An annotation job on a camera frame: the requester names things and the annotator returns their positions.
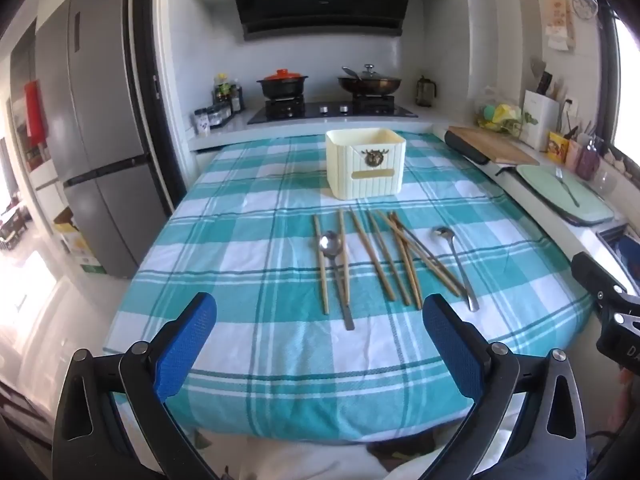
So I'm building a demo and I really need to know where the wooden chopstick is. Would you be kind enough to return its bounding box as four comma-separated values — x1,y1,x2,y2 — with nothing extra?
349,210,396,301
397,222,463,297
396,234,422,310
367,211,410,307
387,211,416,290
338,208,350,307
312,214,330,315
375,210,460,297

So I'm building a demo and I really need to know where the steel spoon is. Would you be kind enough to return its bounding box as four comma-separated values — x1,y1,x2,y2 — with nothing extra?
319,231,355,332
435,226,480,312

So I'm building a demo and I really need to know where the light green tray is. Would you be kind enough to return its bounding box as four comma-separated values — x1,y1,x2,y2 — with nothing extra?
515,165,615,226

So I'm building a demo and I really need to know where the purple soap bottle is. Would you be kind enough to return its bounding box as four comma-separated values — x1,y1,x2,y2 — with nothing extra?
576,136,602,181

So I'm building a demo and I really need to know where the steel fork on tray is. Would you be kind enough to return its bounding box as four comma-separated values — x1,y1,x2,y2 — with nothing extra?
555,167,580,207

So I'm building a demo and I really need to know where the yellow snack packet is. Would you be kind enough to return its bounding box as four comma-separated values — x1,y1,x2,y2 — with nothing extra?
546,131,570,165

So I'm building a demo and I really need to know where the wooden cutting board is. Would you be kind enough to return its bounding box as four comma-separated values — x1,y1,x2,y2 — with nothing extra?
447,126,538,166

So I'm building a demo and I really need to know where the white knife block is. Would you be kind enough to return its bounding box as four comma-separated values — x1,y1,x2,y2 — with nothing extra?
520,90,560,153

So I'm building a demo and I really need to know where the teal white plaid tablecloth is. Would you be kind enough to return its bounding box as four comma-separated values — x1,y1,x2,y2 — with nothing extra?
104,134,591,442

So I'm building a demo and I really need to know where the black mat under board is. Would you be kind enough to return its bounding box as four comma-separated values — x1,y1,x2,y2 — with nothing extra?
444,130,489,166

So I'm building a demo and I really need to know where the plastic bag with produce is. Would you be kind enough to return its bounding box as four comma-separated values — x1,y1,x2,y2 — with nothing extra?
474,87,539,138

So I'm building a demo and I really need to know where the dark glass french press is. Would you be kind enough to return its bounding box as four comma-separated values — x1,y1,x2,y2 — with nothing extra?
416,76,437,107

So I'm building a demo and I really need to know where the cream utensil holder box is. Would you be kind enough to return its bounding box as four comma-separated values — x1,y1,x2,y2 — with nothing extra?
326,128,407,200

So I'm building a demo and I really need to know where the red fire extinguisher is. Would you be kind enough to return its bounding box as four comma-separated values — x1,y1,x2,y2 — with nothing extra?
24,80,46,148

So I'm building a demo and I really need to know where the white spice jar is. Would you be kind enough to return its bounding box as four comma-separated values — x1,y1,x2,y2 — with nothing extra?
194,108,210,136

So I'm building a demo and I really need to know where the spice jar rack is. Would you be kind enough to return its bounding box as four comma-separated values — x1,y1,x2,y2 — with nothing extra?
204,102,232,128

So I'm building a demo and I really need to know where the wok with glass lid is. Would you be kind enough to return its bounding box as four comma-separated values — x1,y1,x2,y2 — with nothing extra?
338,64,401,96

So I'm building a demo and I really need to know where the sauce bottles group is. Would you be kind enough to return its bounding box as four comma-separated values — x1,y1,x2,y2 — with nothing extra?
213,73,245,114

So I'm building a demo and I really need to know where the grey double-door refrigerator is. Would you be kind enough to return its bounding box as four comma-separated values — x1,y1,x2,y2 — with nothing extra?
35,0,186,278

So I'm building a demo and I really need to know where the black gas stove top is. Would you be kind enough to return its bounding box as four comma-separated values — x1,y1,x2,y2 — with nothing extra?
248,96,418,125

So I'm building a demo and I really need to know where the black clay pot red lid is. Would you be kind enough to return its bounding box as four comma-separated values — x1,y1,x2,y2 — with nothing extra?
258,68,307,101

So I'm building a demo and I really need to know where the black range hood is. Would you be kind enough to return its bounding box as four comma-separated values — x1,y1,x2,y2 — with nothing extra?
234,0,409,39

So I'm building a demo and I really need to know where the wire trivet on wall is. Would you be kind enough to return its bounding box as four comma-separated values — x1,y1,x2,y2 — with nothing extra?
570,0,599,21

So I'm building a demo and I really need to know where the wall calendar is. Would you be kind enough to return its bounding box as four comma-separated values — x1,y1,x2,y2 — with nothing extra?
544,0,575,52

